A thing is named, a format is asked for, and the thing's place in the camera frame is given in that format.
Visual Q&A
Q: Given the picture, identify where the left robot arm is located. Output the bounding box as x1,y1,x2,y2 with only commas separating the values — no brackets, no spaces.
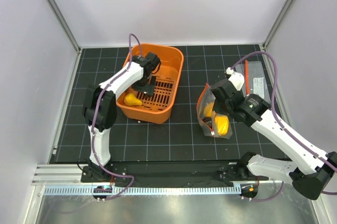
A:
83,52,161,182

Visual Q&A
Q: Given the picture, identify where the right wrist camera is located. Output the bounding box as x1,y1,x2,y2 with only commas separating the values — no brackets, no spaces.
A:
225,67,245,91

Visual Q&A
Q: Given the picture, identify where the orange plastic basket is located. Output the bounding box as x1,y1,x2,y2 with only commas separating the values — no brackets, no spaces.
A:
116,43,184,124

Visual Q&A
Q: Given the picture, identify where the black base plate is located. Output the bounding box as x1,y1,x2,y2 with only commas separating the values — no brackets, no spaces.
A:
81,160,268,188

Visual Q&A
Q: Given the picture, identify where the spare clear zip bag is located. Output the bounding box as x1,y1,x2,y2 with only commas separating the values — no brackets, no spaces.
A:
235,60,271,104

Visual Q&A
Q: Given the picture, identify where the orange toy fruit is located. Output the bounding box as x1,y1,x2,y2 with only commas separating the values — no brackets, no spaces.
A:
214,115,230,136

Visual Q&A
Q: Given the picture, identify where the dark toy mangosteen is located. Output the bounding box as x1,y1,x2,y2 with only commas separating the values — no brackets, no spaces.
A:
203,117,212,127

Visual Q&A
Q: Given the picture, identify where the yellow toy squash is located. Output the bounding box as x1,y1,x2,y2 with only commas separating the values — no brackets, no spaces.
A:
124,93,143,106

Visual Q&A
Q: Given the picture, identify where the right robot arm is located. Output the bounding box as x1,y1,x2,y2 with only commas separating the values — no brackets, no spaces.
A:
211,80,336,200

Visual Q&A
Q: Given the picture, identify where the slotted cable duct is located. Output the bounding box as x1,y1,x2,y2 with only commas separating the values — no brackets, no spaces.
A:
44,184,241,197

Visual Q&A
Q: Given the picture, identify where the clear zip bag orange zipper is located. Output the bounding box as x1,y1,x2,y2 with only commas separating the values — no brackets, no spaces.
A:
196,83,233,139

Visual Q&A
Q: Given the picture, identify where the yellow toy pepper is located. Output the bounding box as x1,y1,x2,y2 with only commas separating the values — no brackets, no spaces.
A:
203,102,214,118

